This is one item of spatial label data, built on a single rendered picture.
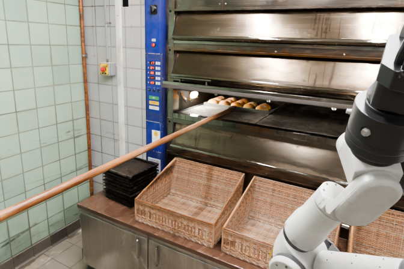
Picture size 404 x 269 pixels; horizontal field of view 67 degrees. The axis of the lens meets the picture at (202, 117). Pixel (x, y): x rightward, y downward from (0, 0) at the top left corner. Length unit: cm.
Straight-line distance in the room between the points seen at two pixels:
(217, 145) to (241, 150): 17
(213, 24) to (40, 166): 169
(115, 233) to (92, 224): 21
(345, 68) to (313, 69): 17
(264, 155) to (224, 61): 66
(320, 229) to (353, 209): 10
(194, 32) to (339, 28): 88
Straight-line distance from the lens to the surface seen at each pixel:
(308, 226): 61
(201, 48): 208
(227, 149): 209
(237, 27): 197
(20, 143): 255
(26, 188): 268
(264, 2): 195
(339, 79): 183
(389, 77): 39
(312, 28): 185
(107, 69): 250
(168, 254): 197
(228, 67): 200
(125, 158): 136
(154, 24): 225
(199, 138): 218
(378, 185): 49
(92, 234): 237
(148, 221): 201
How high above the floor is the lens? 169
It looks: 14 degrees down
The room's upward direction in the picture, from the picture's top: 2 degrees clockwise
